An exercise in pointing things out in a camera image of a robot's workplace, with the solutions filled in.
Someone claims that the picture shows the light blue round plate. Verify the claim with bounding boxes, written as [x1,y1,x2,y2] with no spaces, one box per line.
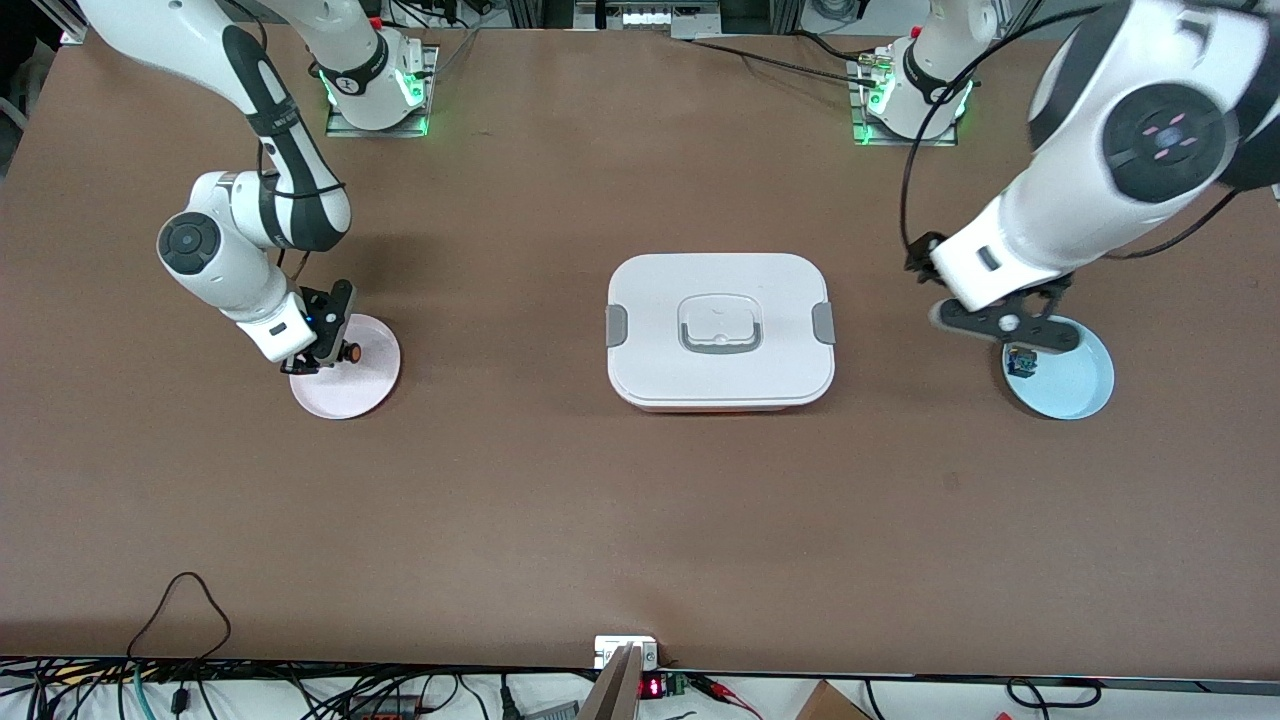
[1002,318,1116,421]

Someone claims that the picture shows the pale pink round plate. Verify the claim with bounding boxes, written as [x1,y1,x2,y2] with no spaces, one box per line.
[289,313,402,421]

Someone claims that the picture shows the white lidded box grey latches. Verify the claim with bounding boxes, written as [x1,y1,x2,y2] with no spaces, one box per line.
[606,252,836,414]

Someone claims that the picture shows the brown cardboard piece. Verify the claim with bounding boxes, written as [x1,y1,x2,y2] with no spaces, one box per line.
[795,680,873,720]

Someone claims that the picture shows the small white electronics box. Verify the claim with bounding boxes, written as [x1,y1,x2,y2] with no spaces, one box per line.
[594,636,660,671]

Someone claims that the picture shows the grey aluminium bar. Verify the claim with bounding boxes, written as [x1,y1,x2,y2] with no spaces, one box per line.
[580,644,644,720]

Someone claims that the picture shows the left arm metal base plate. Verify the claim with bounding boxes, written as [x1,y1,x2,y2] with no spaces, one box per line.
[849,50,960,148]

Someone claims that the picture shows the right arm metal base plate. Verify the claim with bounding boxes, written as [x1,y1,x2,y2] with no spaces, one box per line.
[325,44,440,139]

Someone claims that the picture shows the thin black looped cable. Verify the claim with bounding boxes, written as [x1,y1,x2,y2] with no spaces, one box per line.
[127,571,234,662]

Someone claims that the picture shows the black cable to arm base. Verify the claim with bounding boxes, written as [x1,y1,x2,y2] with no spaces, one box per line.
[678,30,883,87]

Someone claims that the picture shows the black flat looped cable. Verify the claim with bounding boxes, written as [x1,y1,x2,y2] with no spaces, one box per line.
[1004,677,1103,710]

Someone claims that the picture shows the aluminium frame corner profile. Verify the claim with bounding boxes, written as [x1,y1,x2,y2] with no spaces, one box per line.
[30,0,91,47]

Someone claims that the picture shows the aluminium frame rail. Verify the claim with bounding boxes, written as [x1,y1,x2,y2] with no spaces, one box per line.
[574,0,723,42]

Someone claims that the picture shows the red clip lead wires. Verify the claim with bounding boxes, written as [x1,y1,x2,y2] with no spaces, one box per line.
[690,674,763,720]

